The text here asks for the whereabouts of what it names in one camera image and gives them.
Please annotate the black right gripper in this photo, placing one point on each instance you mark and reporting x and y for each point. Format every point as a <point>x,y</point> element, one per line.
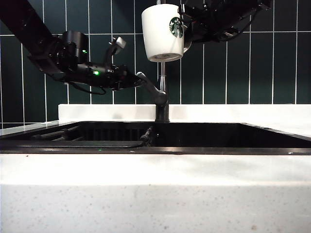
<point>213,24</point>

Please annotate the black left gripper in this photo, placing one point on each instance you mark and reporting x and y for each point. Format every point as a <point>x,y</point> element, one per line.
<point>102,72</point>

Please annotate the white Starbucks mug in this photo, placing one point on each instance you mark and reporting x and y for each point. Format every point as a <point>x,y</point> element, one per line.
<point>158,36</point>

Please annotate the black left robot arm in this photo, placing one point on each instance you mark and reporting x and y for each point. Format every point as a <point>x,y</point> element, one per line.
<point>24,24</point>

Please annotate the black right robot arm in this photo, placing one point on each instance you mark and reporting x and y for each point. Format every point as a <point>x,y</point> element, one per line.
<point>262,3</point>

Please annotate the black slotted sink caddy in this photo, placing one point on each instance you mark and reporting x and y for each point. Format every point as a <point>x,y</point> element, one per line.
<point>109,134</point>

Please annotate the black roll-up sink rack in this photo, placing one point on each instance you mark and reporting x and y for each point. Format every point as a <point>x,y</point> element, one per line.
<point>58,134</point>

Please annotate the black kitchen sink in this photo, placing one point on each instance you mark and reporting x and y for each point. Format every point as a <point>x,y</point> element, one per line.
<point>218,137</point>

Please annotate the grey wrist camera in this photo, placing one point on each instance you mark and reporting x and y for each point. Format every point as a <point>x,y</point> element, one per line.
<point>120,42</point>

